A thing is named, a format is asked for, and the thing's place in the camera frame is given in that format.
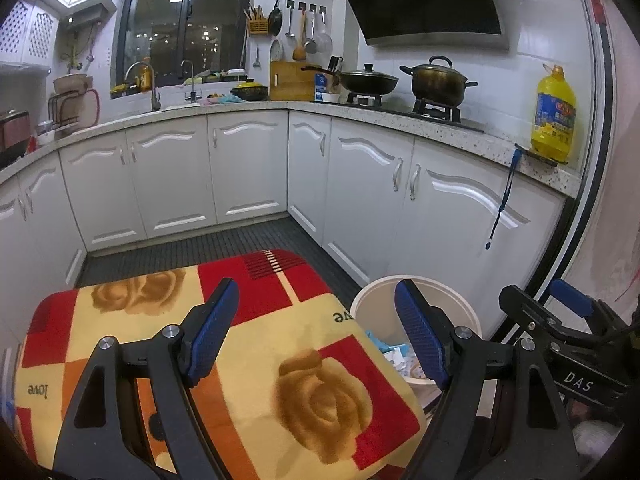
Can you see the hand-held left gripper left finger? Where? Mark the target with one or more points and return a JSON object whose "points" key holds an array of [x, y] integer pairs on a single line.
{"points": [[210, 332]]}

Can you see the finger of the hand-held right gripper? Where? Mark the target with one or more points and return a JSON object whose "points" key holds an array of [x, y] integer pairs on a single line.
{"points": [[525, 312], [572, 297]]}

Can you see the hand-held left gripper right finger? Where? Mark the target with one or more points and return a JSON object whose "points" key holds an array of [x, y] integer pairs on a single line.
{"points": [[420, 332]]}

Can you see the blue wet wipes packet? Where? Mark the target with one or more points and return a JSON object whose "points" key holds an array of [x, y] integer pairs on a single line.
{"points": [[382, 342]]}

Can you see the beige plastic bucket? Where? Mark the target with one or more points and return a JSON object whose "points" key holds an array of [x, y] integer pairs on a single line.
{"points": [[375, 300]]}

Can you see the red yellow printed blanket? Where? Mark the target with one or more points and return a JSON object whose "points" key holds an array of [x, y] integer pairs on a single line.
{"points": [[260, 340]]}

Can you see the dark ribbed floor mat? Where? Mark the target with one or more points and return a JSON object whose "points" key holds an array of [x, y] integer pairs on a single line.
{"points": [[200, 255]]}

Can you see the white base cabinets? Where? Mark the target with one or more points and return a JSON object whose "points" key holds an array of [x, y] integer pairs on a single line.
{"points": [[250, 165]]}

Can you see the large yellow oil bottle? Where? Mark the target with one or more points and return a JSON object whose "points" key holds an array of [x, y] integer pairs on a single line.
{"points": [[552, 120]]}

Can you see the black gas stove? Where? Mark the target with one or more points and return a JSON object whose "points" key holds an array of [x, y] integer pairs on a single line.
{"points": [[440, 110]]}

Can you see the teal counter cloth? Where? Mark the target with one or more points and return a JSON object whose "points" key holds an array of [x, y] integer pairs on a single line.
{"points": [[227, 100]]}

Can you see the tall metal faucet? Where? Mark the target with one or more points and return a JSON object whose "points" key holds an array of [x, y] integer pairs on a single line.
{"points": [[156, 102]]}

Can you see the small metal faucet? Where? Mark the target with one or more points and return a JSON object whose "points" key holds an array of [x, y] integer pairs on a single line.
{"points": [[192, 92]]}

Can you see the black pot with yellow lid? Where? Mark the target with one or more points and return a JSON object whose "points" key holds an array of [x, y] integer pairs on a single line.
{"points": [[249, 91]]}

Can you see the brass stock pot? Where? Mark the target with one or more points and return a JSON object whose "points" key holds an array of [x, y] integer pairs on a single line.
{"points": [[437, 82]]}

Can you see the white bowl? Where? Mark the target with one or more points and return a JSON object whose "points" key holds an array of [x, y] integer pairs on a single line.
{"points": [[46, 135]]}

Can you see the black wok with lid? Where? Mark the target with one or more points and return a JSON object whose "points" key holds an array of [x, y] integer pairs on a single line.
{"points": [[367, 81]]}

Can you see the wooden cutting board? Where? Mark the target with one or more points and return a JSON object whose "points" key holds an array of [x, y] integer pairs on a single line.
{"points": [[290, 82]]}

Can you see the small yellow bottle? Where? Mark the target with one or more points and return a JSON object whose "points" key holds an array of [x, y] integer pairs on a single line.
{"points": [[145, 77]]}

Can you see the blue white carton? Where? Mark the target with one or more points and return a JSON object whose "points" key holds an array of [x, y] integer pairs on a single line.
{"points": [[321, 87]]}

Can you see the copper rice cooker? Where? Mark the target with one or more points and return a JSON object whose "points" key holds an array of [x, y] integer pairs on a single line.
{"points": [[12, 132]]}

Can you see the beige clay pot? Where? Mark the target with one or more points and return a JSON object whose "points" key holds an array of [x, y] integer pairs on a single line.
{"points": [[72, 84]]}

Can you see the hanging wooden spoon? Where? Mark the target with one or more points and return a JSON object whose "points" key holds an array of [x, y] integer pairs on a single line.
{"points": [[299, 51]]}

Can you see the hanging metal skimmer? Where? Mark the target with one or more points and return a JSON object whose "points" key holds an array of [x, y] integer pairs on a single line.
{"points": [[311, 45]]}

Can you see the dark kitchen window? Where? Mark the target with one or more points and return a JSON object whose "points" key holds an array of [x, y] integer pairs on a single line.
{"points": [[200, 25]]}

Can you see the wooden chopstick holder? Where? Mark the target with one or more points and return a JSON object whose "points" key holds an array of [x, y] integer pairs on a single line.
{"points": [[257, 26]]}

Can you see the hanging metal ladle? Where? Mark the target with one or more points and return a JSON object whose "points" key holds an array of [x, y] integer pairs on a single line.
{"points": [[290, 30]]}

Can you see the hanging black pan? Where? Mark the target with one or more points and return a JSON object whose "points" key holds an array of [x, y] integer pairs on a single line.
{"points": [[275, 20]]}

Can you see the black range hood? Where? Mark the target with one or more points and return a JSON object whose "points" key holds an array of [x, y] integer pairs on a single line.
{"points": [[425, 0]]}

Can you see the white water heater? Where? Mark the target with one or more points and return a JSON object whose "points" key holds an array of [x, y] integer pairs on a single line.
{"points": [[90, 15]]}

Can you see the white lattice upper cabinets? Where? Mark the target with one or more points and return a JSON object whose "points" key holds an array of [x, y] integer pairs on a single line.
{"points": [[45, 20]]}

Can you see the black sliding door frame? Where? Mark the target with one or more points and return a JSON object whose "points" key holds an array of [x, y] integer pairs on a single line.
{"points": [[600, 160]]}

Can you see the black wall hook rack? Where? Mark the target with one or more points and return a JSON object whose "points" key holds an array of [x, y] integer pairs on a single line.
{"points": [[306, 6]]}

